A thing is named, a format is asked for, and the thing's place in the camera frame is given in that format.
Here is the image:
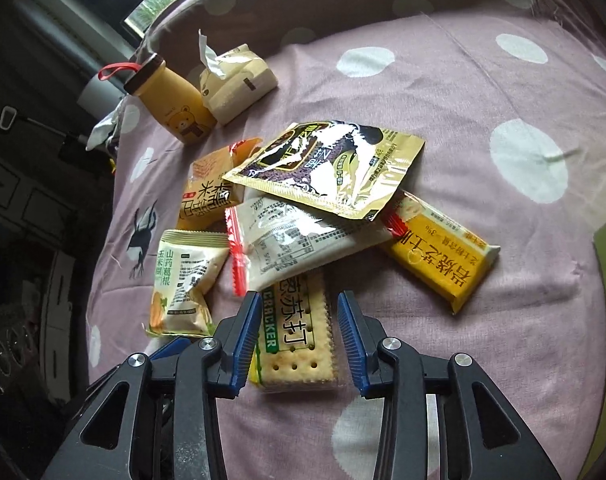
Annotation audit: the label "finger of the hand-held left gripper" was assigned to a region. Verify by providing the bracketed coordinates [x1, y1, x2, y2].
[149, 337, 192, 362]

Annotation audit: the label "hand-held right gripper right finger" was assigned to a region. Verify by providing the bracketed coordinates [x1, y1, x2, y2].
[338, 290, 564, 480]

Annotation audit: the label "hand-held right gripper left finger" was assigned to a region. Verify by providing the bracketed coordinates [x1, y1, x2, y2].
[43, 290, 264, 480]

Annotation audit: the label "soda cracker packet green label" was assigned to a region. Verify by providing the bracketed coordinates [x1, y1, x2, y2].
[248, 269, 342, 394]

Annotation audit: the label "pale green snack packet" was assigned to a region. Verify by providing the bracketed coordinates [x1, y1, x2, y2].
[144, 229, 232, 339]

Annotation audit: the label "white snack packet red edges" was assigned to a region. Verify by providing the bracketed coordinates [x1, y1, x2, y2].
[225, 194, 400, 297]

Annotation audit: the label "yellow cracker packet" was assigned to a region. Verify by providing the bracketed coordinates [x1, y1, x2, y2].
[382, 190, 502, 317]

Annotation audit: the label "orange rice snack packet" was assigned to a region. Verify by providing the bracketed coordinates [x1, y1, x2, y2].
[177, 137, 262, 232]

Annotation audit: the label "gold and black snack packet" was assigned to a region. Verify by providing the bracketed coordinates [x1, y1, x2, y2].
[222, 120, 426, 222]

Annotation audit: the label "crumpled white wrapper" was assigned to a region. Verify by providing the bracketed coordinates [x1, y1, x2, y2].
[85, 102, 130, 152]

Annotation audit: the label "yellow bear bottle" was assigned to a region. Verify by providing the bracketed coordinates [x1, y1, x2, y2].
[98, 54, 218, 147]

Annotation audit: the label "pink dotted bed sheet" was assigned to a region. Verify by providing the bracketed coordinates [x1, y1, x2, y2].
[85, 0, 606, 480]

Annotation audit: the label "beige tissue pack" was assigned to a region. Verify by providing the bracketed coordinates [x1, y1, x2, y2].
[197, 29, 278, 127]

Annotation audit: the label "white cup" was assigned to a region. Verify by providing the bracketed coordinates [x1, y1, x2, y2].
[77, 72, 126, 122]

